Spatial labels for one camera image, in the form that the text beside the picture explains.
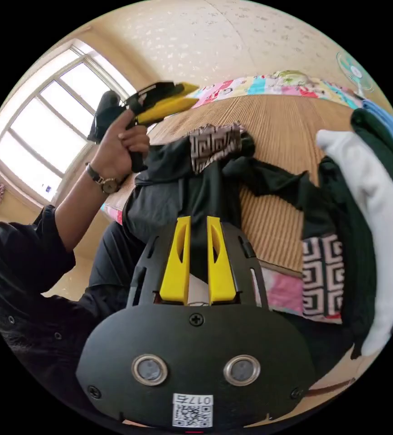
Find person's left forearm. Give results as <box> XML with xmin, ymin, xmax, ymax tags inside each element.
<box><xmin>54</xmin><ymin>162</ymin><xmax>131</xmax><ymax>253</ymax></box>

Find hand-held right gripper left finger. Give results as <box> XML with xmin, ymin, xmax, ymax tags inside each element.
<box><xmin>159</xmin><ymin>216</ymin><xmax>192</xmax><ymax>305</ymax></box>

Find person's body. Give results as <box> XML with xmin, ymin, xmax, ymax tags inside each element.
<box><xmin>0</xmin><ymin>203</ymin><xmax>170</xmax><ymax>412</ymax></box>

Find bed with woven mat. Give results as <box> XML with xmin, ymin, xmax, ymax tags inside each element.
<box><xmin>102</xmin><ymin>69</ymin><xmax>370</xmax><ymax>324</ymax></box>

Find pile of clothes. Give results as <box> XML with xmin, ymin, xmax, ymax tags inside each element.
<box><xmin>315</xmin><ymin>100</ymin><xmax>393</xmax><ymax>362</ymax></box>

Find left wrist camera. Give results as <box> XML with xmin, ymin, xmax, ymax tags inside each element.
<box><xmin>87</xmin><ymin>89</ymin><xmax>129</xmax><ymax>144</ymax></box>

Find window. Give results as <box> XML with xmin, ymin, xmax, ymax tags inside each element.
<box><xmin>0</xmin><ymin>43</ymin><xmax>133</xmax><ymax>205</ymax></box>

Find black long sleeve patterned cuffs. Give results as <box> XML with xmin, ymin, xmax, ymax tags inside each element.
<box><xmin>121</xmin><ymin>122</ymin><xmax>348</xmax><ymax>324</ymax></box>

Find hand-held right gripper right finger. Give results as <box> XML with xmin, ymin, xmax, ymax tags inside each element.
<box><xmin>207</xmin><ymin>216</ymin><xmax>237</xmax><ymax>306</ymax></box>

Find green fan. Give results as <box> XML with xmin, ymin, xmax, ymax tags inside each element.
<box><xmin>335</xmin><ymin>51</ymin><xmax>376</xmax><ymax>99</ymax></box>

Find person's left hand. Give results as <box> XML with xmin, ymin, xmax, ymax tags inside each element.
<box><xmin>90</xmin><ymin>110</ymin><xmax>151</xmax><ymax>180</ymax></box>

